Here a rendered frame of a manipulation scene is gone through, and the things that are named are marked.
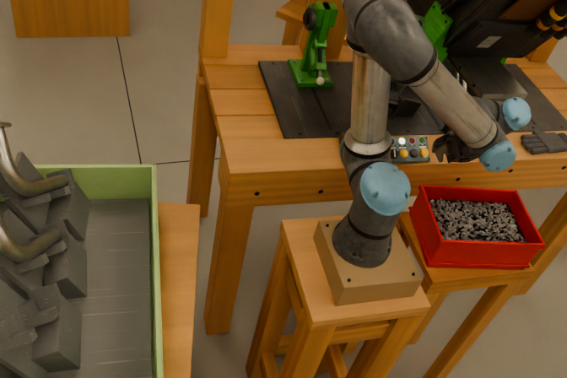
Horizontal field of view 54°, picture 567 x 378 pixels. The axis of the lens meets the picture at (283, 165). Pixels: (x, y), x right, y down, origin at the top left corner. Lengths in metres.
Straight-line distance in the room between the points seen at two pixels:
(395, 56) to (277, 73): 0.97
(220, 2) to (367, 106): 0.83
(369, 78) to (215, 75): 0.84
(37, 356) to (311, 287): 0.63
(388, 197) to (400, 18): 0.41
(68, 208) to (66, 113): 1.78
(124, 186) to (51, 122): 1.64
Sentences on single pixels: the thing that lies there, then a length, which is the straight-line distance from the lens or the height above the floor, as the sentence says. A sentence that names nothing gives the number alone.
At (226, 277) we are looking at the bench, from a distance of 1.98.
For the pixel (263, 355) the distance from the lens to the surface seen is 2.01.
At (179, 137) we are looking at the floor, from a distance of 3.03.
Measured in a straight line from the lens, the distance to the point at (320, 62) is 1.92.
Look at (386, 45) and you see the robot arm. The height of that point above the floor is 1.50.
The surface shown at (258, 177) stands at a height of 0.88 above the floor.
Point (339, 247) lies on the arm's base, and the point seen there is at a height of 0.95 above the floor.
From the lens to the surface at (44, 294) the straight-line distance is 1.28.
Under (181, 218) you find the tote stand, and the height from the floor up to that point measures 0.79.
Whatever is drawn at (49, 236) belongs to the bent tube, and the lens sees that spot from 1.32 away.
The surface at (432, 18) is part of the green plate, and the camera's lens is 1.85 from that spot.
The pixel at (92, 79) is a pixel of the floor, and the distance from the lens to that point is 3.42.
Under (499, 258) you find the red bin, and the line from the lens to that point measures 1.71.
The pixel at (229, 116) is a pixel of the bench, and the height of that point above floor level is 0.88.
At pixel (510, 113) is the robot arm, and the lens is 1.43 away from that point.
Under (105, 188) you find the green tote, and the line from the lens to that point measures 1.54.
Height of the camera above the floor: 2.00
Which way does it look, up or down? 43 degrees down
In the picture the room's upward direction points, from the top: 13 degrees clockwise
